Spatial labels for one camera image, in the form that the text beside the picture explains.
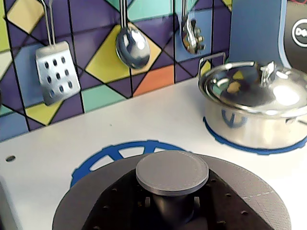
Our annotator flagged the blue side panel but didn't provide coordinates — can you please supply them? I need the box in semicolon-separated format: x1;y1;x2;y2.
229;0;298;70

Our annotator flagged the dark gray lid with knob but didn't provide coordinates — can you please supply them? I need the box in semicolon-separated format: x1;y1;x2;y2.
52;150;292;230

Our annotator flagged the slotted metal toy spatula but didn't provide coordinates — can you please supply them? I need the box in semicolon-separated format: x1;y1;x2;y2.
35;0;81;106

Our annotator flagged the black appliance with round logo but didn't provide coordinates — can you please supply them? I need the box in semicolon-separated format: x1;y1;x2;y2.
283;0;307;70

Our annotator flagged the shiny steel pot lid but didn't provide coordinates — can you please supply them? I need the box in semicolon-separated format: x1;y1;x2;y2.
198;60;307;118

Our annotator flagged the blue burner print ring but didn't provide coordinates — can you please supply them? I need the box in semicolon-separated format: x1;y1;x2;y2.
70;139;192;190

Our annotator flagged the shiny steel toy pot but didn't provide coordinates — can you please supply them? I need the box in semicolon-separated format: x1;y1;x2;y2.
198;52;307;150

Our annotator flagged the metal toy spoon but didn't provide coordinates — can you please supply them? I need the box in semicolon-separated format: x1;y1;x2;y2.
115;0;151;70

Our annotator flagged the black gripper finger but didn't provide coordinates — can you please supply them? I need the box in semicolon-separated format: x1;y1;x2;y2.
191;171;275;230
85;170;155;230

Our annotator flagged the colourful geometric backsplash panel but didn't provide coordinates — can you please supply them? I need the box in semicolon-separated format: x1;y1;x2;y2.
0;0;233;142

